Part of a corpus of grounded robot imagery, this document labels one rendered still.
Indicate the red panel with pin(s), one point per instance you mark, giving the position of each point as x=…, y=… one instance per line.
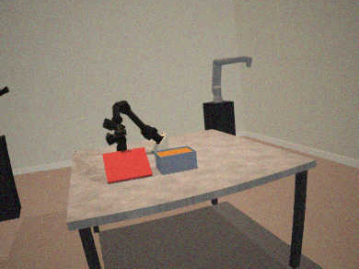
x=126, y=165

